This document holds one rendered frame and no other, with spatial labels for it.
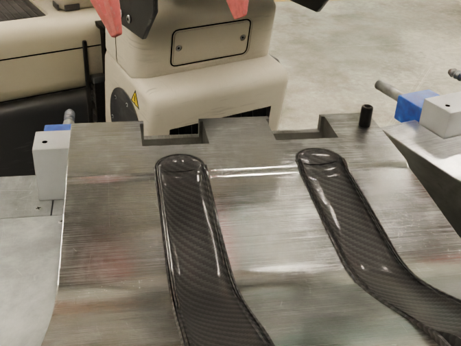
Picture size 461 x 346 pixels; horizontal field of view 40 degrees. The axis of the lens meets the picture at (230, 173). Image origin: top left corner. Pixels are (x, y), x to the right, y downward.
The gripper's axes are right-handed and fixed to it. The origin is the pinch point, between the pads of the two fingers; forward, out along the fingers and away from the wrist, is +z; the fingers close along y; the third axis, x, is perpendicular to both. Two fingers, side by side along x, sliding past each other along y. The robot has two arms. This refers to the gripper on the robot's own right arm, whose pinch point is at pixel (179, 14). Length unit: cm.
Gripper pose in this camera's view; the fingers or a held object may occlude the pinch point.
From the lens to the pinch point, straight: 45.0
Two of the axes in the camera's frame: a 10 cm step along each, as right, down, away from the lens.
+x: -4.9, -0.2, 8.7
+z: 2.0, 9.7, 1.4
